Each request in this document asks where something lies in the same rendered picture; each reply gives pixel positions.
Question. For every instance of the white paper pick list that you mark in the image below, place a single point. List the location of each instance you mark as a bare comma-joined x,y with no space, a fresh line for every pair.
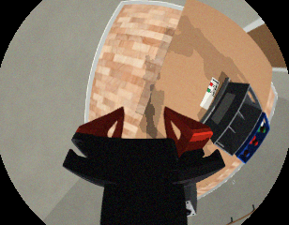
210,93

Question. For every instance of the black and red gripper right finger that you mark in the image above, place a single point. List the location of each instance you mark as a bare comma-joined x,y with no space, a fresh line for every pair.
193,134

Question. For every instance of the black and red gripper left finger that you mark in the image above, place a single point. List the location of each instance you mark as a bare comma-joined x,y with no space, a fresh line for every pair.
101,125

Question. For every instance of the blue crate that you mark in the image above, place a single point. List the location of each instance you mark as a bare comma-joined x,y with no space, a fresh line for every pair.
260,136

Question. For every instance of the green bottle with pale green label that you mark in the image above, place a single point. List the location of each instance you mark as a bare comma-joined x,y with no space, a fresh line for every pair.
262,129

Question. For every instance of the dark grey crate with dividers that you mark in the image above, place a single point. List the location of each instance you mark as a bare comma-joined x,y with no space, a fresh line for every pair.
228,108

